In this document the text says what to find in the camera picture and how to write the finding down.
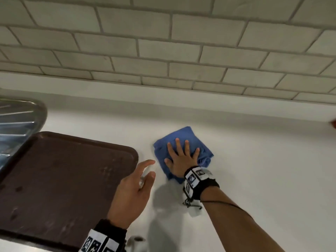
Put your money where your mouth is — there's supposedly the brown plastic tray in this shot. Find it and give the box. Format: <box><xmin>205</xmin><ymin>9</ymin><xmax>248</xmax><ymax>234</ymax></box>
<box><xmin>0</xmin><ymin>131</ymin><xmax>139</xmax><ymax>249</ymax></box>

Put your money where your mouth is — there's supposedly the blue cloth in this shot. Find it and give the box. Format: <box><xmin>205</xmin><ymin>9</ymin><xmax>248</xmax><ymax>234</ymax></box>
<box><xmin>153</xmin><ymin>126</ymin><xmax>215</xmax><ymax>184</ymax></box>

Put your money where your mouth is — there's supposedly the black left wrist band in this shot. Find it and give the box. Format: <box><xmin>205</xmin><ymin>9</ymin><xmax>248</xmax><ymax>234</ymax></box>
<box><xmin>78</xmin><ymin>219</ymin><xmax>128</xmax><ymax>252</ymax></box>

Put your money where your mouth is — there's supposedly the person's right hand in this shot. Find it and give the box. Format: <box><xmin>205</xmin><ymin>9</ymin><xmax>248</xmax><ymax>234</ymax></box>
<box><xmin>164</xmin><ymin>138</ymin><xmax>201</xmax><ymax>183</ymax></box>

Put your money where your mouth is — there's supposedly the black wrist band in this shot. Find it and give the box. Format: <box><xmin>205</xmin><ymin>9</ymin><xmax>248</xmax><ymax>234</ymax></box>
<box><xmin>183</xmin><ymin>166</ymin><xmax>220</xmax><ymax>203</ymax></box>
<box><xmin>78</xmin><ymin>219</ymin><xmax>128</xmax><ymax>252</ymax></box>

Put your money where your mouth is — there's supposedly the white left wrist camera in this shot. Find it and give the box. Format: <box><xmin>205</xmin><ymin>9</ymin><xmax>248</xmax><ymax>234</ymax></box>
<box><xmin>127</xmin><ymin>236</ymin><xmax>146</xmax><ymax>252</ymax></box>

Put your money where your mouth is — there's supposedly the black right wrist band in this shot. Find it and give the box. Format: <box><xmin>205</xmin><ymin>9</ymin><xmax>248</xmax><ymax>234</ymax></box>
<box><xmin>183</xmin><ymin>166</ymin><xmax>220</xmax><ymax>203</ymax></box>

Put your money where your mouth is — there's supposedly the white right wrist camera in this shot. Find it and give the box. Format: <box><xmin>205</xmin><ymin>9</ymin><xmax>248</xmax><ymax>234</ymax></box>
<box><xmin>182</xmin><ymin>198</ymin><xmax>203</xmax><ymax>218</ymax></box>

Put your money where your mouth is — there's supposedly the person's right forearm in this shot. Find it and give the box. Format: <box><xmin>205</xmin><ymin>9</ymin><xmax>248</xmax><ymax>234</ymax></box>
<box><xmin>201</xmin><ymin>186</ymin><xmax>285</xmax><ymax>252</ymax></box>

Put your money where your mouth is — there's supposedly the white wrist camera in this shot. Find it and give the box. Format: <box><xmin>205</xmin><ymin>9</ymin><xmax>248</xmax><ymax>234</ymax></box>
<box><xmin>182</xmin><ymin>198</ymin><xmax>203</xmax><ymax>218</ymax></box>
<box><xmin>127</xmin><ymin>236</ymin><xmax>146</xmax><ymax>252</ymax></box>

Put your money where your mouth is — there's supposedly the person's left hand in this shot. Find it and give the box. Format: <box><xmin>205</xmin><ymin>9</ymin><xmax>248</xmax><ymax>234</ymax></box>
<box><xmin>107</xmin><ymin>159</ymin><xmax>157</xmax><ymax>230</ymax></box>

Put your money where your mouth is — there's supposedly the white countertop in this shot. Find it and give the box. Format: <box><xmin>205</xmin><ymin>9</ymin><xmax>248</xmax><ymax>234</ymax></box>
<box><xmin>0</xmin><ymin>72</ymin><xmax>336</xmax><ymax>252</ymax></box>

